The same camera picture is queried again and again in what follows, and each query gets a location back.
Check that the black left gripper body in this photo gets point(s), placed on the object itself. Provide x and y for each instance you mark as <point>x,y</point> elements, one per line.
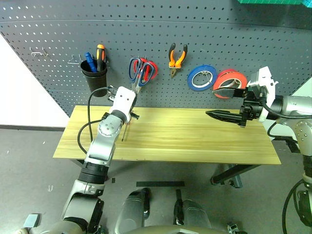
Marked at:
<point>111,95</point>

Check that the grey cylinder foot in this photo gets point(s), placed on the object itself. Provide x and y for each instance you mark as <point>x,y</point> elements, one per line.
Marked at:
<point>236,182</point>

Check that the blue tape roll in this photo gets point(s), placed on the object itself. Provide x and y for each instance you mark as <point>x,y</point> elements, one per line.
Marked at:
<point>191,81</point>

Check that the grey robot leg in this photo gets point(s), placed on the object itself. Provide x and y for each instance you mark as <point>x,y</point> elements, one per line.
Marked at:
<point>131,214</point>
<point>195,214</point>

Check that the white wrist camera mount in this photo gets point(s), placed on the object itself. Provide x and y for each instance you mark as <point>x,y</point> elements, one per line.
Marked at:
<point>265,80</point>
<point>123,101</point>

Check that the small grey box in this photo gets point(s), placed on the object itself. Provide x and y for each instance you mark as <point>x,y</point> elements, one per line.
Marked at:
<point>31,220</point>

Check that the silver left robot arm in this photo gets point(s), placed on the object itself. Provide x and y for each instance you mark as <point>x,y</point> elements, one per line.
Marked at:
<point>104,141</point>

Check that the grey metal pegboard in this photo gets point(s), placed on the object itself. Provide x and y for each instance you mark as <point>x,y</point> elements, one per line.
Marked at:
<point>158,31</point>

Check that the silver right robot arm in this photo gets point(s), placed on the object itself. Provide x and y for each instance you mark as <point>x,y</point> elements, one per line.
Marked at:
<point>292,107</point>

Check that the black table frame bracket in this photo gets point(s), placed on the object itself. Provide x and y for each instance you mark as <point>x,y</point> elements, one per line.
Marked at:
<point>290,144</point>

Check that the black floor tape strip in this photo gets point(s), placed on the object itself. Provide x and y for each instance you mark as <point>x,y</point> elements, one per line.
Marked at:
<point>159,184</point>

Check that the grey robot right leg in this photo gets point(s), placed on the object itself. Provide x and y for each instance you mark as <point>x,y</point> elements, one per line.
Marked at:
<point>195,214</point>

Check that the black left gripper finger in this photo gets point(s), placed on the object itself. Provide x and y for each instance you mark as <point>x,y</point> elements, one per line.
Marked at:
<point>135,116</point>

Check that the narrow red tape roll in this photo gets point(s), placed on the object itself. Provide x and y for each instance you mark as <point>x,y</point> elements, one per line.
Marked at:
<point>225,71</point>

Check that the black stand bracket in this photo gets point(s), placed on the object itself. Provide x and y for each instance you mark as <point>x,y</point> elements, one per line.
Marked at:
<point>235,229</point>

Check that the wide red tape roll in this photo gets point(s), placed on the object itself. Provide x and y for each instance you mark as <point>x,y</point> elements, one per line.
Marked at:
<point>241,79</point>

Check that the black table leg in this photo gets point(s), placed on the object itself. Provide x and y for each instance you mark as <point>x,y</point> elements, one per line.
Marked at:
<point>234,171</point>

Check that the orange and black screwdriver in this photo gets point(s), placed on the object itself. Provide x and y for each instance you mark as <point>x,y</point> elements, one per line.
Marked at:
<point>100,58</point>

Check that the black plastic cup holder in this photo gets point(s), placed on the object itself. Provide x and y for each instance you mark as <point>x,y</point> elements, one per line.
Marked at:
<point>95,83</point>

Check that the orange and black pliers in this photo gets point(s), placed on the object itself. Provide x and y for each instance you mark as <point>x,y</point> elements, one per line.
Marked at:
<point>176,64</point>

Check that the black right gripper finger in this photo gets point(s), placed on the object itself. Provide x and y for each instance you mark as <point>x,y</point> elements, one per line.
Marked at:
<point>226,93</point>
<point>224,115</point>

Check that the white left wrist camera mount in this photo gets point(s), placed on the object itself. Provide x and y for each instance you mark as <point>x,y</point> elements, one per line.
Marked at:
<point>123,101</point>

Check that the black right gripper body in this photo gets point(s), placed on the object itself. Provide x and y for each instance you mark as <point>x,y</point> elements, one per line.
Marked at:
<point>251,107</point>

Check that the dark grey robot torso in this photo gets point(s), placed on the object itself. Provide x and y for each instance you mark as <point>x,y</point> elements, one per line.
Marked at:
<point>175,230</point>

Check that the grey robot left leg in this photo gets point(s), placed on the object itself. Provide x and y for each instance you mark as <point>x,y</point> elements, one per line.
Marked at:
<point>131,214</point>

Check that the green cutting mat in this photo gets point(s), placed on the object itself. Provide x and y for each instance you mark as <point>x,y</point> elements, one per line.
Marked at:
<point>268,2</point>

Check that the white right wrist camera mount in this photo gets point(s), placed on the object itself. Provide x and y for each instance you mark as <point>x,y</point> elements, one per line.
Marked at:
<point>265,80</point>

